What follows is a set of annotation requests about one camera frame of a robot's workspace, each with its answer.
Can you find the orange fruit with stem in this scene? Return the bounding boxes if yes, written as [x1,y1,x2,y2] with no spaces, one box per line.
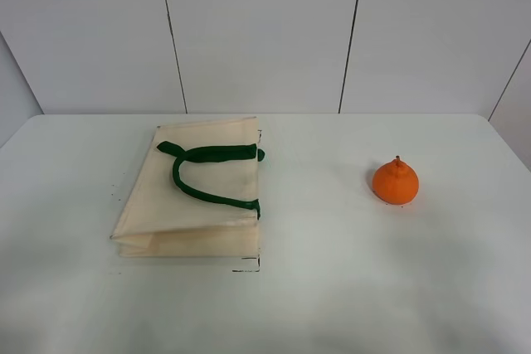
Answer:
[372,156,420,206]

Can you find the white linen bag green handles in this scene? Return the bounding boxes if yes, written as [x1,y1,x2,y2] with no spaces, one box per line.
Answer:
[111,117,264,259]

